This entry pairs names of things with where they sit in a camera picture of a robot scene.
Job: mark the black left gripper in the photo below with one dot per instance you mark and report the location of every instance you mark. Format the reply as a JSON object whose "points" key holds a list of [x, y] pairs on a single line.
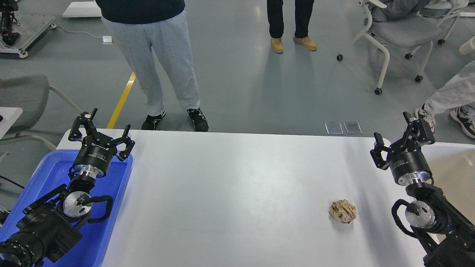
{"points": [[97, 151]]}

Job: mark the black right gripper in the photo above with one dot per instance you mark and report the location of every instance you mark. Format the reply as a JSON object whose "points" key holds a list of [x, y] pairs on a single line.
{"points": [[406, 167]]}

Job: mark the brown paper ball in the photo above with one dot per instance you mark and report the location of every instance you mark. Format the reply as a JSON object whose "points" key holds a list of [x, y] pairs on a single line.
{"points": [[343, 211]]}

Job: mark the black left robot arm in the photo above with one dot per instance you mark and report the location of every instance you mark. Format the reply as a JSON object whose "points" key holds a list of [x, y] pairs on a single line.
{"points": [[50, 227]]}

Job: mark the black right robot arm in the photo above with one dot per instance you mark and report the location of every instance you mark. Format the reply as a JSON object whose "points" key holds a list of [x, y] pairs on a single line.
{"points": [[445, 234]]}

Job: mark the right floor outlet plate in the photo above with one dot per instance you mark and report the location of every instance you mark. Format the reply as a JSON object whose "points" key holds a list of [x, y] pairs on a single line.
{"points": [[353, 128]]}

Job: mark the floor outlet plate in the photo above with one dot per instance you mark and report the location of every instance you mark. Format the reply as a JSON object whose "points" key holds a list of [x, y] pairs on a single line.
{"points": [[333, 128], [353, 128]]}

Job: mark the white plastic bin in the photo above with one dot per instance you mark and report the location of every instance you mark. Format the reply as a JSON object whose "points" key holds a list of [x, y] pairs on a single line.
{"points": [[453, 169]]}

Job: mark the left floor outlet plate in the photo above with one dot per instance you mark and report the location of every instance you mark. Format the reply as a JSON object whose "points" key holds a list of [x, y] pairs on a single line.
{"points": [[333, 128]]}

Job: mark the person in white trousers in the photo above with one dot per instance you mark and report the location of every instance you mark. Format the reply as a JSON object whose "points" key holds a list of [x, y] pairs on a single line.
{"points": [[458, 94]]}

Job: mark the grey chair at left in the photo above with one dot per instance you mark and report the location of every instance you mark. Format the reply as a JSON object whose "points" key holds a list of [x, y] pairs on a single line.
{"points": [[30, 93]]}

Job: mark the white side table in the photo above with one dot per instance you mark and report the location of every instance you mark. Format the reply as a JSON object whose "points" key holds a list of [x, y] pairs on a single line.
{"points": [[10, 115]]}

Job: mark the white floor power box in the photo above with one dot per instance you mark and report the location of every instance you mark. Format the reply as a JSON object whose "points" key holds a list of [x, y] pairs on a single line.
{"points": [[107, 40]]}

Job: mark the grey white wheeled chair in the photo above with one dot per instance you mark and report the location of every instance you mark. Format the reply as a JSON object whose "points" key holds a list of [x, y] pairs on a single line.
{"points": [[405, 24]]}

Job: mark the person in grey sweatpants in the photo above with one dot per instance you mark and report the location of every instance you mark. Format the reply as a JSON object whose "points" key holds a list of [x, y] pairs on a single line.
{"points": [[150, 30]]}

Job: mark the white flat floor board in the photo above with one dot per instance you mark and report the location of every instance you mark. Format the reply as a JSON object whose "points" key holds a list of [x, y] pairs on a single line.
{"points": [[82, 9]]}

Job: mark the metal wheeled cart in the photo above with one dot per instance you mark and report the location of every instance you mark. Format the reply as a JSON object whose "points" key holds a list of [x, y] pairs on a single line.
{"points": [[18, 32]]}

